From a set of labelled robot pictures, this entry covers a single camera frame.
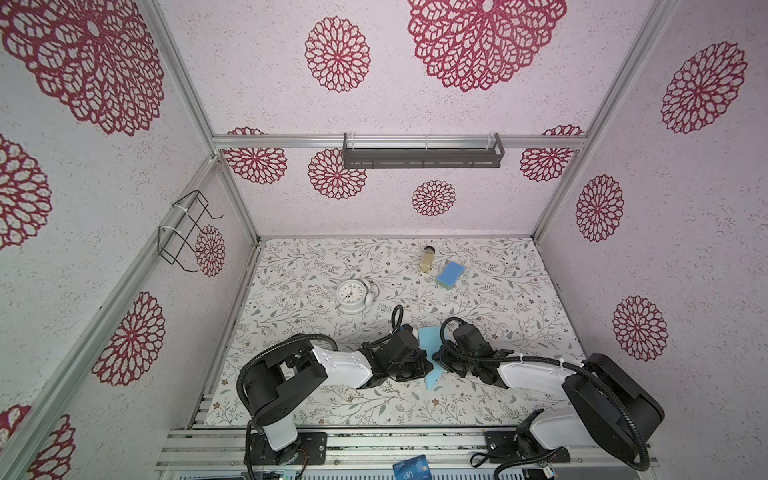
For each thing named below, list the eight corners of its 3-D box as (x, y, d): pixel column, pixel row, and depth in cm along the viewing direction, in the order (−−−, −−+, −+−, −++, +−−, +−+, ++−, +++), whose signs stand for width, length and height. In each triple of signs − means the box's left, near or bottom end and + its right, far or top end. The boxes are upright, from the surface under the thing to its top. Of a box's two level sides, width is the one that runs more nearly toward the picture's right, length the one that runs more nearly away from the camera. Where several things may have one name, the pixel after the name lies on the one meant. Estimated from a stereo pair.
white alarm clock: (336, 314, 100) (334, 307, 97) (339, 287, 107) (337, 279, 104) (373, 314, 100) (372, 307, 97) (373, 287, 107) (373, 279, 104)
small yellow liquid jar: (419, 272, 113) (419, 266, 110) (422, 250, 120) (423, 245, 117) (431, 274, 112) (433, 268, 109) (434, 252, 119) (436, 247, 116)
